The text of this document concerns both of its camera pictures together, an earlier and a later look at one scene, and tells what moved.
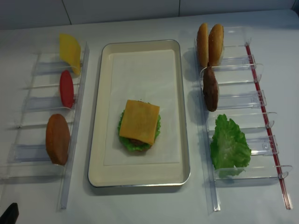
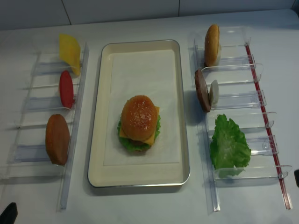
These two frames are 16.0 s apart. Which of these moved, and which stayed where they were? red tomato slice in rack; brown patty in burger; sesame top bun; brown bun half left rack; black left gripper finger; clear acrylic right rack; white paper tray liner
Moved: sesame top bun
Stayed: white paper tray liner; clear acrylic right rack; brown bun half left rack; black left gripper finger; red tomato slice in rack; brown patty in burger
